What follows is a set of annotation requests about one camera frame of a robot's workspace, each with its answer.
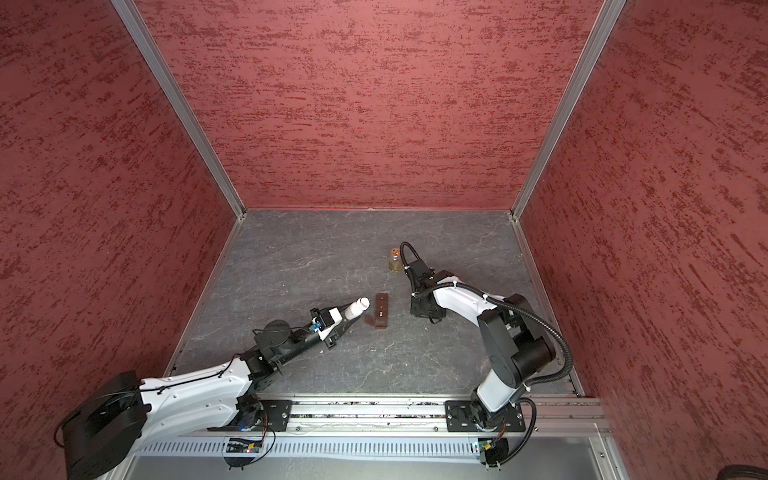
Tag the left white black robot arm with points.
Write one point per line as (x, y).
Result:
(127, 413)

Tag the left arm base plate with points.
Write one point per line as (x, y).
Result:
(263, 416)

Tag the brown pill organizer strip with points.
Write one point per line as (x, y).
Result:
(378, 319)

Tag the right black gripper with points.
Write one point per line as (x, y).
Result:
(416, 309)

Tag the amber glass pill jar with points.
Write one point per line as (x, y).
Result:
(395, 261)

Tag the white pill bottle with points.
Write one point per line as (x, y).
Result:
(355, 309)

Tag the left aluminium corner post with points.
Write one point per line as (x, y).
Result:
(135, 25)

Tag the aluminium corner post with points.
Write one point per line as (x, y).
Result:
(601, 30)
(135, 25)

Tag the white slotted cable duct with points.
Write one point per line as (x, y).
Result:
(435, 449)

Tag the aluminium front rail frame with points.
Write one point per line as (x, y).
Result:
(378, 416)

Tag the right aluminium corner post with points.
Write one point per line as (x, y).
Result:
(601, 30)

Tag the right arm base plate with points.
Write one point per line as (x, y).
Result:
(459, 415)

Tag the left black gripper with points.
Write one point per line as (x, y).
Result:
(330, 342)

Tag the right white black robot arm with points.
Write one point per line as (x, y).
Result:
(517, 346)

